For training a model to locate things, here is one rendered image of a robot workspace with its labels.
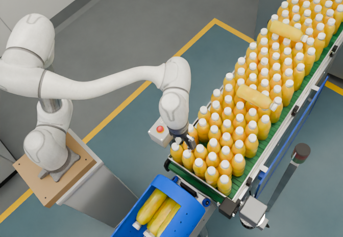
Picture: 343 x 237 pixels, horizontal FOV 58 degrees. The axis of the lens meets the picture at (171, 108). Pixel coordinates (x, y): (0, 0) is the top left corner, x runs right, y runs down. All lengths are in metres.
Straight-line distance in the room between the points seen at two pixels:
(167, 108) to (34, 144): 0.76
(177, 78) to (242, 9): 2.61
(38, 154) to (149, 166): 1.37
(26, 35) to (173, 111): 0.57
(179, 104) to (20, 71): 0.54
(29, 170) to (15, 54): 0.90
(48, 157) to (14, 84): 0.59
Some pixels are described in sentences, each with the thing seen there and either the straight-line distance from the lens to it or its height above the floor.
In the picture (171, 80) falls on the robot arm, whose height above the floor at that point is 1.62.
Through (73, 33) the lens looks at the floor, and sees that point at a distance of 3.96.
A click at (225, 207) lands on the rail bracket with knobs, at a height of 1.00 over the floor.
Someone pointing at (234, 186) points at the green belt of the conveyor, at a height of 0.90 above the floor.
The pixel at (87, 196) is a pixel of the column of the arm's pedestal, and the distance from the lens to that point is 2.00.
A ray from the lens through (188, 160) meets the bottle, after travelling 1.60.
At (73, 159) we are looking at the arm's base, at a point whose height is 1.08.
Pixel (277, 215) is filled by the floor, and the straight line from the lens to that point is 2.65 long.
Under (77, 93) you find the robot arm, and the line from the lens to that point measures 1.12.
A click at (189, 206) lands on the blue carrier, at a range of 1.41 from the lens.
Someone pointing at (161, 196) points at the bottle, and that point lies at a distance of 1.56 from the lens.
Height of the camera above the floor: 2.58
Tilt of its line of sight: 60 degrees down
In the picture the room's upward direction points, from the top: 17 degrees counter-clockwise
